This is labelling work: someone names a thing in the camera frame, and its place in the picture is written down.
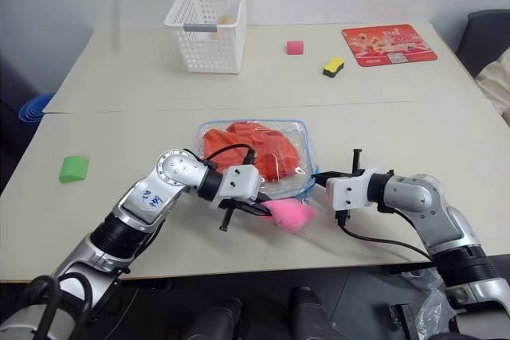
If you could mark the pink foam block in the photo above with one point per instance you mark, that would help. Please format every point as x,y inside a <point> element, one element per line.
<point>295,48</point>

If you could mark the black box on floor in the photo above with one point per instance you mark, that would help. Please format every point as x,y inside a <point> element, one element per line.
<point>402,322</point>

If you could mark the blue stacked plastic stools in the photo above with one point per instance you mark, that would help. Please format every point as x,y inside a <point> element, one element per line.
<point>34,107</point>

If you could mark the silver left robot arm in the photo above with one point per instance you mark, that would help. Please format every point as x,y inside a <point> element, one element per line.
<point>131,212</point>

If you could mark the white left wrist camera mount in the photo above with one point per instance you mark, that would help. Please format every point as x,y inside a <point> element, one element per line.
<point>239,182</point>

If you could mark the white plastic lattice basket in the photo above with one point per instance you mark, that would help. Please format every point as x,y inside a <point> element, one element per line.
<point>207,45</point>

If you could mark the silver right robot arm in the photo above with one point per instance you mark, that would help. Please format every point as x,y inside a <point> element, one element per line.
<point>430,204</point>

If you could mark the clear plastic zip pouch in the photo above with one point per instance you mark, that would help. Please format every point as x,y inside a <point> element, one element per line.
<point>295,133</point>

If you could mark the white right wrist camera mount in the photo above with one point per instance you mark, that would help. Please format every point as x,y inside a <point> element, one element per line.
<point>348,192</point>

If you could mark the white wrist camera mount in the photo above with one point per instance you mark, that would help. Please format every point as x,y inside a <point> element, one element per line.
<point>348,192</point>
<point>239,182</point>

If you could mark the pink fluffy plush ball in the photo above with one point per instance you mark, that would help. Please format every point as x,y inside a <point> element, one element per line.
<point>291,216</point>

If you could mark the yellow and black sponge eraser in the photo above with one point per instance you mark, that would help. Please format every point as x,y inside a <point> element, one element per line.
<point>334,67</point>

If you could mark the green foam block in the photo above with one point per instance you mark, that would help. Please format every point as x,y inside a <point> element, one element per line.
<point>74,169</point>

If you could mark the dark chair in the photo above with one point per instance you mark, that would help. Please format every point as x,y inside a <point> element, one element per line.
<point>482,37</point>

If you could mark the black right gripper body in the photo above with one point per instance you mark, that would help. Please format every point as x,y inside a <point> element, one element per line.
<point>355,165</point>

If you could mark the dark rounded shape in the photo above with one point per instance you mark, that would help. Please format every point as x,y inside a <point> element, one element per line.
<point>215,318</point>
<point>311,312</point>

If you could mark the beige cushion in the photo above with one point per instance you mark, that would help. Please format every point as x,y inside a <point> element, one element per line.
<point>496,81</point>

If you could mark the orange cloth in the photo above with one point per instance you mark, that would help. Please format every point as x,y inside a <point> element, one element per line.
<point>239,139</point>

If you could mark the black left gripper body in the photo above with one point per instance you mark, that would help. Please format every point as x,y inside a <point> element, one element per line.
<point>228,216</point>

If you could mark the red printed mat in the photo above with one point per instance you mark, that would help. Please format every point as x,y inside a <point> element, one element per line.
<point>388,45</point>

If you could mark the crumpled clear plastic bag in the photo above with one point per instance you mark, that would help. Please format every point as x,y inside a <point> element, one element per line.
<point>432,304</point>

